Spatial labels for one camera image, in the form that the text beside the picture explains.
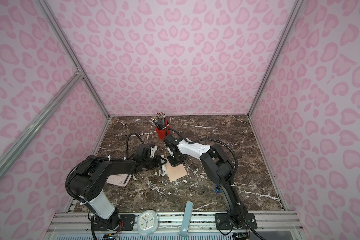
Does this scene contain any coloured pencils bunch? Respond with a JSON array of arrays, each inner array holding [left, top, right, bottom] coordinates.
[[151, 112, 169, 130]]

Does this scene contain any pink calculator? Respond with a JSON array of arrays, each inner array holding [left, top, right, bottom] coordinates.
[[107, 174, 132, 187]]

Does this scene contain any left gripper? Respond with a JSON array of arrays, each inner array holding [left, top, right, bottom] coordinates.
[[142, 154, 167, 170]]

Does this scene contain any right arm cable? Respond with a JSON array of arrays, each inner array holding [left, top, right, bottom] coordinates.
[[164, 128, 266, 240]]

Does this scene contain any aluminium frame rail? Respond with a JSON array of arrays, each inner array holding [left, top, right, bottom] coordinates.
[[47, 211, 307, 240]]

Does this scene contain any white glue stick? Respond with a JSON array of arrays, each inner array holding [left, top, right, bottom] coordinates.
[[160, 155, 168, 176]]

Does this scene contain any pink envelope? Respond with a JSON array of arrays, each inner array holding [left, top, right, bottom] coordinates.
[[166, 163, 188, 182]]

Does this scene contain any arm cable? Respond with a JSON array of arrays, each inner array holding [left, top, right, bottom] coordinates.
[[164, 128, 266, 240], [125, 132, 145, 160]]

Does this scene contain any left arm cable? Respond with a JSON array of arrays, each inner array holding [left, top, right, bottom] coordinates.
[[125, 132, 145, 160]]

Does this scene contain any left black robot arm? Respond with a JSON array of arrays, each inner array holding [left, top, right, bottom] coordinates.
[[65, 145, 167, 232]]

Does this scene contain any red pencil cup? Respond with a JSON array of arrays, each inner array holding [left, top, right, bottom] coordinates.
[[155, 126, 171, 141]]

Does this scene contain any white alarm clock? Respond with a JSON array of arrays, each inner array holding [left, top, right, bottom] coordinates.
[[137, 210, 159, 236]]

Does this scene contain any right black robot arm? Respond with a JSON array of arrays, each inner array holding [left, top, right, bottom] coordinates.
[[164, 135, 258, 231]]

